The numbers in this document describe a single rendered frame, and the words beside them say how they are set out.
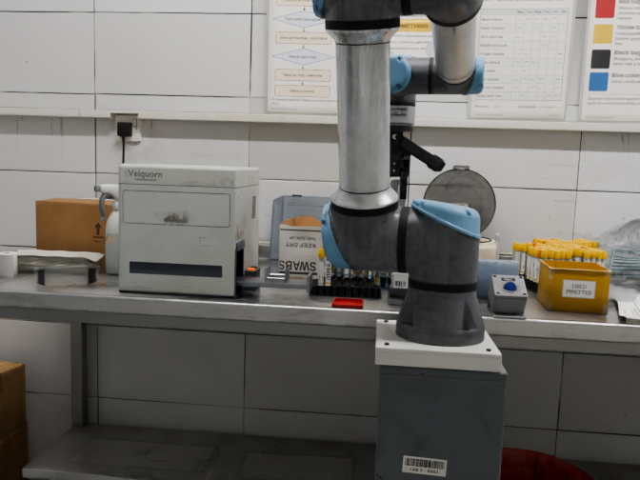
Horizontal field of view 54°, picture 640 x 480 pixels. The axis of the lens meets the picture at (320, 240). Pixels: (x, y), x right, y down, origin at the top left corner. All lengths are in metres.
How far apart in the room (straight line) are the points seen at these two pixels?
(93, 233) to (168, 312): 0.53
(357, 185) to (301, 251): 0.70
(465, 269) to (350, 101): 0.33
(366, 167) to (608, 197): 1.24
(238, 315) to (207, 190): 0.29
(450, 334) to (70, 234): 1.25
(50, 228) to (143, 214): 0.55
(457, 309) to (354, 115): 0.35
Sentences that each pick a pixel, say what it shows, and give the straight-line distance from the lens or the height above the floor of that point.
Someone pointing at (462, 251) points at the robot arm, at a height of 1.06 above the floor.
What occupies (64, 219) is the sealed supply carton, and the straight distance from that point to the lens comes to 1.97.
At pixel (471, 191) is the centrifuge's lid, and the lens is 2.00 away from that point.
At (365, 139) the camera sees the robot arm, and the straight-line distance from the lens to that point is 1.01.
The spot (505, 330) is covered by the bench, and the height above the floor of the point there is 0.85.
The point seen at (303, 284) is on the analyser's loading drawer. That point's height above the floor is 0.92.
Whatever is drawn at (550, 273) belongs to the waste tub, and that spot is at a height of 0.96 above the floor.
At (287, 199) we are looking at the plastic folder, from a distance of 2.05.
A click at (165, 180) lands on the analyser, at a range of 1.47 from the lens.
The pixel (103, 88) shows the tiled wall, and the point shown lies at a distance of 2.24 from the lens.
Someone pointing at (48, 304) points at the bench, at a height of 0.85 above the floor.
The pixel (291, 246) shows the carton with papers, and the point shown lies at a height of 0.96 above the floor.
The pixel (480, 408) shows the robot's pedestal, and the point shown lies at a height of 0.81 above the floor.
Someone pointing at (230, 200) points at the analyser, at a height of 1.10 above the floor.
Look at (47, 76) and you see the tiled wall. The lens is 2.33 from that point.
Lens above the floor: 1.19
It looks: 7 degrees down
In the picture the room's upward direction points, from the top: 2 degrees clockwise
